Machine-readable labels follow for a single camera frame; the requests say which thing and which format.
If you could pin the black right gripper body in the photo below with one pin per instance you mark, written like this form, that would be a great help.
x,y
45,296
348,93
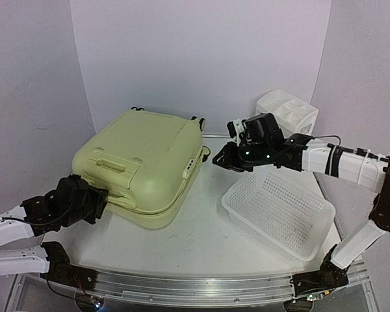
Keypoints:
x,y
232,156

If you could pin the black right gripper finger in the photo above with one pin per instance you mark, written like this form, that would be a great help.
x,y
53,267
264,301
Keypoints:
x,y
228,154
237,167

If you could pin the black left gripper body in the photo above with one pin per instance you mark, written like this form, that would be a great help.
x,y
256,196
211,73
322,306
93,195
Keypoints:
x,y
93,211

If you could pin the white perforated plastic basket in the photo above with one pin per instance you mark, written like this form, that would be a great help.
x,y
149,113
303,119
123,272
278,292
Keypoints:
x,y
280,212

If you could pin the pale green hard-shell suitcase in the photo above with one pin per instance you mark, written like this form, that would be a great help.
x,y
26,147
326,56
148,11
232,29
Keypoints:
x,y
147,162

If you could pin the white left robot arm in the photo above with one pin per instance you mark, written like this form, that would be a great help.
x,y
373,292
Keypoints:
x,y
48,258

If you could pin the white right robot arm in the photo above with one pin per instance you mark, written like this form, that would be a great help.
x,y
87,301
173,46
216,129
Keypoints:
x,y
358,170

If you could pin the white plastic drawer organizer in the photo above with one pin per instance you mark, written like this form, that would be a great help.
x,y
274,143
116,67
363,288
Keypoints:
x,y
291,113

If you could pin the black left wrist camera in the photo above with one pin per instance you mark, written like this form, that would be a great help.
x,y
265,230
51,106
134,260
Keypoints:
x,y
68,190

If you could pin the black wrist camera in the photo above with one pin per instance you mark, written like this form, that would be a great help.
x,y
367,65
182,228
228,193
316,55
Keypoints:
x,y
264,129
68,190

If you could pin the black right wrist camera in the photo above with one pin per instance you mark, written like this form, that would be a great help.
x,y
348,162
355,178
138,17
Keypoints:
x,y
264,129

